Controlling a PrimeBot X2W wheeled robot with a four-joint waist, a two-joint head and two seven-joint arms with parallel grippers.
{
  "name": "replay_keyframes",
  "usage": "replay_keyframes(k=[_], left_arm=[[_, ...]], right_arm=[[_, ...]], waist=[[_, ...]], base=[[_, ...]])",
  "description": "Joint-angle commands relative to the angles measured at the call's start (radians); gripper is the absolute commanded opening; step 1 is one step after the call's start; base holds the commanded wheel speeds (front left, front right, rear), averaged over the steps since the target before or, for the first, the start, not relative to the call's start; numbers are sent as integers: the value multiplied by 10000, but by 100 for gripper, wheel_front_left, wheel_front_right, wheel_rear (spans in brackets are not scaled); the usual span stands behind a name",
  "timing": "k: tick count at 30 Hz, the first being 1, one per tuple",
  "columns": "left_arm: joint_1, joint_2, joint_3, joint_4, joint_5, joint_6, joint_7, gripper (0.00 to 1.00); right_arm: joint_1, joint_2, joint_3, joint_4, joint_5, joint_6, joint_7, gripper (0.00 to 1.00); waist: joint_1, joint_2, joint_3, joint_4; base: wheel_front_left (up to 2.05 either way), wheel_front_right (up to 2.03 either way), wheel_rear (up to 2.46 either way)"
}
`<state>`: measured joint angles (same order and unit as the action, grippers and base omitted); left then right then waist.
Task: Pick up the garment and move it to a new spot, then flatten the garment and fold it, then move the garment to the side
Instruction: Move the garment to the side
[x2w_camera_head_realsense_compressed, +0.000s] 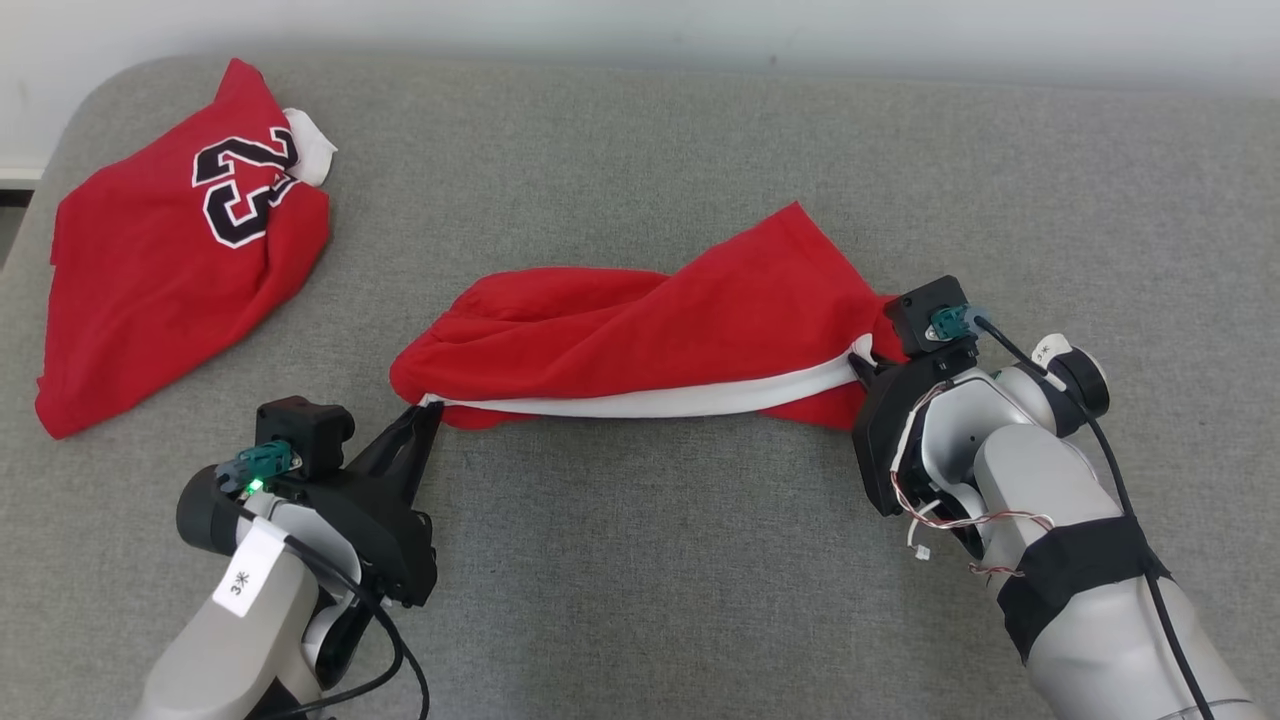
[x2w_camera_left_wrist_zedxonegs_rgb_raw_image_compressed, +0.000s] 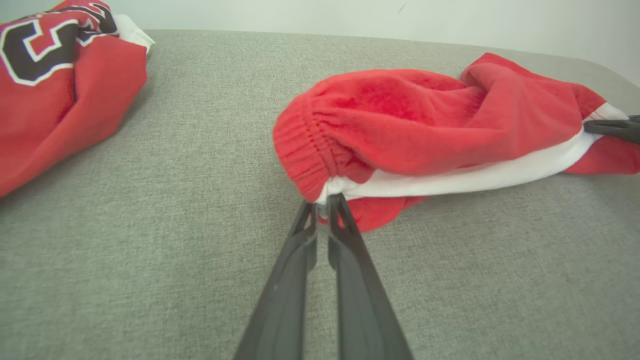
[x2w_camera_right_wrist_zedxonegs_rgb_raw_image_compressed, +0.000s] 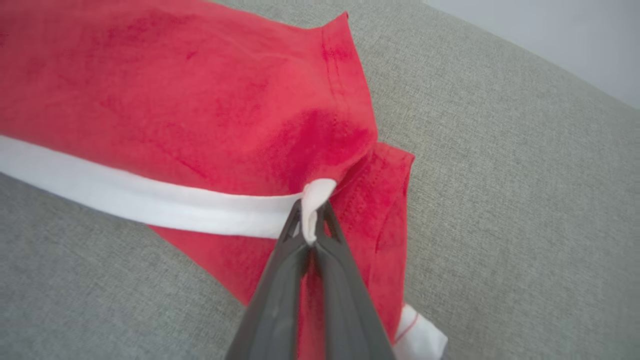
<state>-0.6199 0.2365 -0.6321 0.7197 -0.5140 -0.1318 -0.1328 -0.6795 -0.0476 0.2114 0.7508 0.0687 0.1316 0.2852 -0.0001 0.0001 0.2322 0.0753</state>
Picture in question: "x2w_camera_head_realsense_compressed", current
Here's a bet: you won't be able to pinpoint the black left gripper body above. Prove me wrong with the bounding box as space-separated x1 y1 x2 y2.
290 470 439 608

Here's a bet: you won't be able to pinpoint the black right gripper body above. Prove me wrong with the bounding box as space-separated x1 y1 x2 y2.
852 345 986 516

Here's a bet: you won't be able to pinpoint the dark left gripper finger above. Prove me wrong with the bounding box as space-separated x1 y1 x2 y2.
400 403 446 511
347 405 431 481

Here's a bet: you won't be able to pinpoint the red basketball shorts white stripe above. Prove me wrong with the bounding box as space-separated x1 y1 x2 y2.
390 202 906 433

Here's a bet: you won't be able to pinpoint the red Bulls 23 jersey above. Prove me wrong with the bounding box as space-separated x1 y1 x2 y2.
35 58 338 441

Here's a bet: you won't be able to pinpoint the grey fabric sofa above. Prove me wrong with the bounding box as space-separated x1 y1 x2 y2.
0 52 1280 720

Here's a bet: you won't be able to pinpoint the thin red white wires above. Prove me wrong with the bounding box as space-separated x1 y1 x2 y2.
890 380 1056 581

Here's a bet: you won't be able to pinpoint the white left cable label tag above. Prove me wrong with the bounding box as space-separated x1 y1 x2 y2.
212 517 289 618

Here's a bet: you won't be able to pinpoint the wall baseboard strip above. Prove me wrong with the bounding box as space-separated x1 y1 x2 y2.
0 163 46 208

